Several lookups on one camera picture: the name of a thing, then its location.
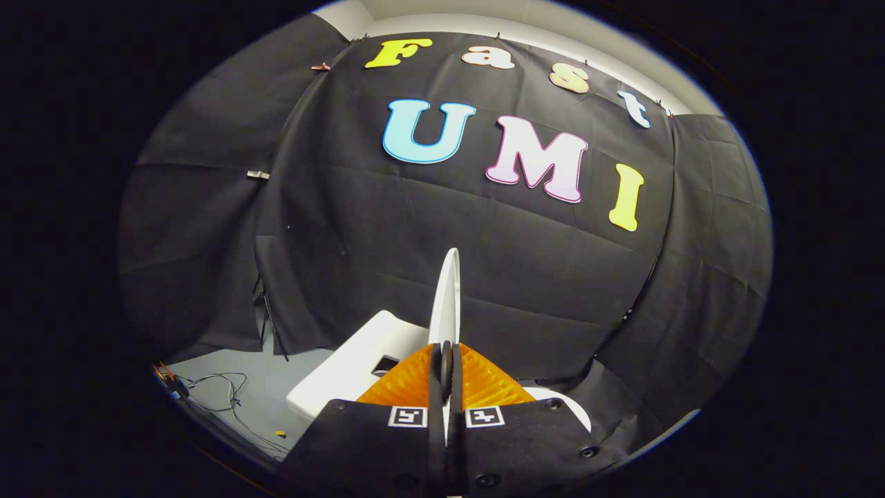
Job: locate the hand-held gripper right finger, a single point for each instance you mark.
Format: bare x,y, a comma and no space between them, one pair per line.
525,449

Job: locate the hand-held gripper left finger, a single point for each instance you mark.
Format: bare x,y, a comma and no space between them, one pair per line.
377,449

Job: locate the white toilet body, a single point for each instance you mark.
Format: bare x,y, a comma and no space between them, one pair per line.
346,373

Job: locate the black tripod stand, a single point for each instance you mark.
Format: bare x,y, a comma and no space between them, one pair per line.
271,325

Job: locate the black backdrop cloth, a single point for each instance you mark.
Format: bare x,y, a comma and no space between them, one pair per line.
429,228

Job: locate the silver clip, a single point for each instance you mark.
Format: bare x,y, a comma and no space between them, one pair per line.
258,175

